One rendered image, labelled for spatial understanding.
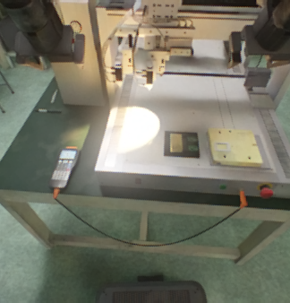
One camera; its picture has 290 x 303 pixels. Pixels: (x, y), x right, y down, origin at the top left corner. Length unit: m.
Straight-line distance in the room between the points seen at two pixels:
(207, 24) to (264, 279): 1.40
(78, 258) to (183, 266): 0.65
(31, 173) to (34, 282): 0.81
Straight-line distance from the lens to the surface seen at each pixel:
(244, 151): 0.85
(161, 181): 0.79
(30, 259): 1.68
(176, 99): 1.06
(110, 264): 1.53
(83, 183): 0.89
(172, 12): 0.78
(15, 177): 1.01
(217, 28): 0.93
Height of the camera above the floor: 1.48
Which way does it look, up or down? 49 degrees down
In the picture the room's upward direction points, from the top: 1 degrees clockwise
